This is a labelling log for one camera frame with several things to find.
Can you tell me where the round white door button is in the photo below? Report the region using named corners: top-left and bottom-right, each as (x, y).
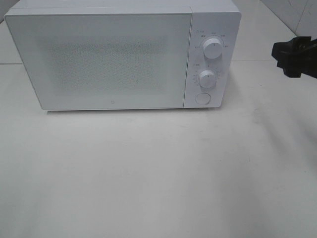
top-left (196, 93), bottom-right (211, 105)

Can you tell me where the white microwave door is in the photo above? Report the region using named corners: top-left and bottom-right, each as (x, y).
top-left (6, 14), bottom-right (191, 111)

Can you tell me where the upper white power knob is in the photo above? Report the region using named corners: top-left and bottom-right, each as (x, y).
top-left (202, 36), bottom-right (223, 60)

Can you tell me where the white timer knob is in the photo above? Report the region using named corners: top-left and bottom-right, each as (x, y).
top-left (198, 70), bottom-right (217, 89)

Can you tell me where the white microwave oven body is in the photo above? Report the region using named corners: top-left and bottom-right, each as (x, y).
top-left (4, 0), bottom-right (241, 110)

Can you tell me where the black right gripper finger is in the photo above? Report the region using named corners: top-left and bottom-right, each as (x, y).
top-left (276, 56), bottom-right (317, 78)
top-left (272, 36), bottom-right (317, 61)

